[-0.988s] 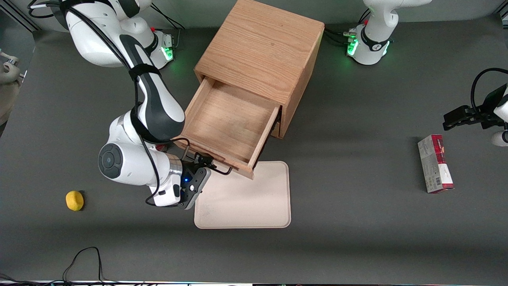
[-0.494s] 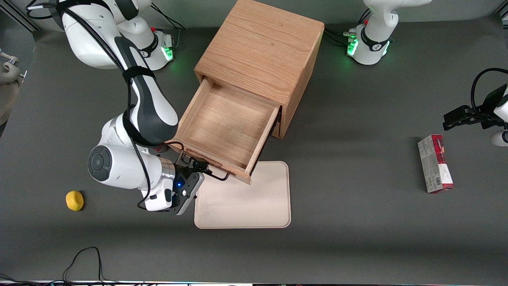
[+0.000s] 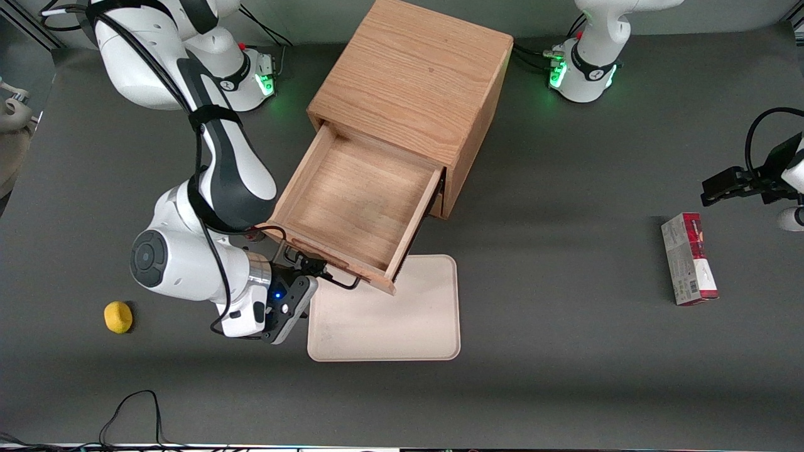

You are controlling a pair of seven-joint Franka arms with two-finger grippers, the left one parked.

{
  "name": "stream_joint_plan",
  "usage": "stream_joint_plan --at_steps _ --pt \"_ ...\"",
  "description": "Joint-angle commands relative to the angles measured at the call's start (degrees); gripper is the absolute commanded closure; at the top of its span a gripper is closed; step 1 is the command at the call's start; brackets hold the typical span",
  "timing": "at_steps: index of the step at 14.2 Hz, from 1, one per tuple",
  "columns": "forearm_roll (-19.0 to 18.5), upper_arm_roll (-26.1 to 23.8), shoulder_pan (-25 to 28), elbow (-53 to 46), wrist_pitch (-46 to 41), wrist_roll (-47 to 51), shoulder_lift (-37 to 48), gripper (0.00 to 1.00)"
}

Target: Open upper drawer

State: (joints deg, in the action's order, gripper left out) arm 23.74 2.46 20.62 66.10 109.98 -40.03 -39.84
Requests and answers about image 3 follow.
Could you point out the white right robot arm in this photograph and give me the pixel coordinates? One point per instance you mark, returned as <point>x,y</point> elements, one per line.
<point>232,176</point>

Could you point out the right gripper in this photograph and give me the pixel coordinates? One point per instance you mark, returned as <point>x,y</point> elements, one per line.
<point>293,269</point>

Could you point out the aluminium frame rail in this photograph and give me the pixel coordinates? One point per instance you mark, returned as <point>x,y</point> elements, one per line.
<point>31,31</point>

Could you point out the red plaid cardboard box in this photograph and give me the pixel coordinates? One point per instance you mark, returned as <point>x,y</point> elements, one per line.
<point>684,263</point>

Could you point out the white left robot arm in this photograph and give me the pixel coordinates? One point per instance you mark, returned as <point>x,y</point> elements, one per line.
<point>590,69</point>

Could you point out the wooden drawer cabinet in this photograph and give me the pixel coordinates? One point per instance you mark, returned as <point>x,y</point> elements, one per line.
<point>414,75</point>

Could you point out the beige round object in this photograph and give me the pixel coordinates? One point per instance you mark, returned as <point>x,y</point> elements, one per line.
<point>12,160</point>

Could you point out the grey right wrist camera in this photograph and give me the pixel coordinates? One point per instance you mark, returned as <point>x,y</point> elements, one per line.
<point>290,311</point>

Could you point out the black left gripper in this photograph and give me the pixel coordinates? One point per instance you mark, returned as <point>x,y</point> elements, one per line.
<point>771,173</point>

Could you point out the cream plastic tray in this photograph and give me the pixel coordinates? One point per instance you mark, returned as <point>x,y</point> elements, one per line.
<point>402,320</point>

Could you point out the yellow lemon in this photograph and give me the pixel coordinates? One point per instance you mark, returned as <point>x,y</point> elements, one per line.
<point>118,317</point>

